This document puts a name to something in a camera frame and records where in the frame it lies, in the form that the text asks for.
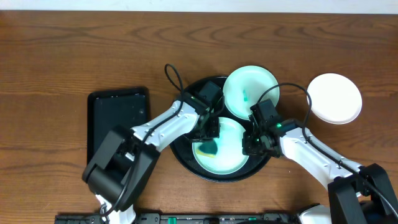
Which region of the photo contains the mint green plate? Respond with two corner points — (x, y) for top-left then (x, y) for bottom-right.
(192, 117), (249, 175)
(223, 65), (278, 120)

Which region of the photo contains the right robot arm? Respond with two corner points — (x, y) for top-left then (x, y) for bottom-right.
(243, 100), (397, 224)

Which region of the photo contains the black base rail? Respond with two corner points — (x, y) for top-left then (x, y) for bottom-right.
(54, 213), (300, 224)

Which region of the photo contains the green yellow sponge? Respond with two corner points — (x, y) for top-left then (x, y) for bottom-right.
(195, 141), (218, 157)

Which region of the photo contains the black rectangular tray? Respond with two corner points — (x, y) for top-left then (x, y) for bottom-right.
(87, 86), (150, 161)

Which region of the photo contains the round black tray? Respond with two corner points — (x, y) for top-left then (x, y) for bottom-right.
(170, 76), (271, 182)

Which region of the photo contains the white plate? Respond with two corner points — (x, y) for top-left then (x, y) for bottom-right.
(307, 73), (363, 124)

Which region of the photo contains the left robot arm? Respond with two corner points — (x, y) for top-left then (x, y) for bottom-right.
(82, 82), (223, 223)

